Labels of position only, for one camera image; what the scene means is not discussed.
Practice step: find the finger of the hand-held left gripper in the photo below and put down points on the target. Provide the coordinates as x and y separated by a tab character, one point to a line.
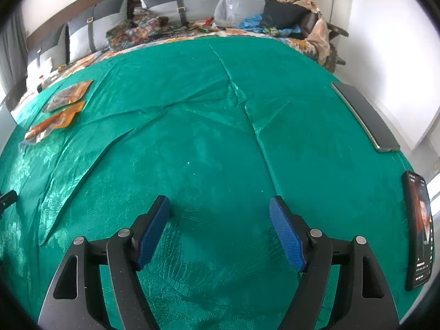
7	198

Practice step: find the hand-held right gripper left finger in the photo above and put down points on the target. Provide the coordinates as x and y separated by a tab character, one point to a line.
153	235

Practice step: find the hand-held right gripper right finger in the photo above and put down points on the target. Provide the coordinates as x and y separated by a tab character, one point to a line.
287	235

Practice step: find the orange sausage snack packet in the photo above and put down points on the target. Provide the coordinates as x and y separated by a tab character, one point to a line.
58	118

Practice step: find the orange packet with dark snacks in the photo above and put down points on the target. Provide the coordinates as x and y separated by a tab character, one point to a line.
67	96

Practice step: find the grey flat panel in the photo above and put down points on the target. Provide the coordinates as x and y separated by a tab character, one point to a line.
7	118

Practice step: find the green patterned blanket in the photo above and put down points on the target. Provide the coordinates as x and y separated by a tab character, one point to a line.
206	127

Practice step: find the smartphone with lit screen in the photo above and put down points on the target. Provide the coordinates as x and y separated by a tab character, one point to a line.
417	230

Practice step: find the dark smartphone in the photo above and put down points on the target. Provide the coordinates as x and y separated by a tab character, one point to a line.
364	113

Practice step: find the grey curtain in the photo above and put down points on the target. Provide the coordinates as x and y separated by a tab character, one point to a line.
13	48

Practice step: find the floral bedsheet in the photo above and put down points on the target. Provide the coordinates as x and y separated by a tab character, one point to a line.
302	44

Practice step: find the dark floral cloth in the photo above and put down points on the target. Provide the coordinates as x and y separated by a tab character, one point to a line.
137	32

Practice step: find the beige floral cloth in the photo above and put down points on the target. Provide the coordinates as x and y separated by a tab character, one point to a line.
321	34

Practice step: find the brown headboard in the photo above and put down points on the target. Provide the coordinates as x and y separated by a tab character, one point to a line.
86	5

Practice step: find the blue cloth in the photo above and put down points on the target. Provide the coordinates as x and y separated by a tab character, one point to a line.
252	23

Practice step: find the brown chair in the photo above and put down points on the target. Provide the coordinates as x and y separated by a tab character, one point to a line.
309	20

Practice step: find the small colourful wrappers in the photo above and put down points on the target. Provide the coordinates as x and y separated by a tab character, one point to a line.
206	24

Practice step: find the black cloth bundle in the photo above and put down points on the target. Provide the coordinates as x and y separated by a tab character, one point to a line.
282	13

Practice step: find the clear plastic bag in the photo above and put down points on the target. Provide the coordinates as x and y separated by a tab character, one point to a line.
227	8

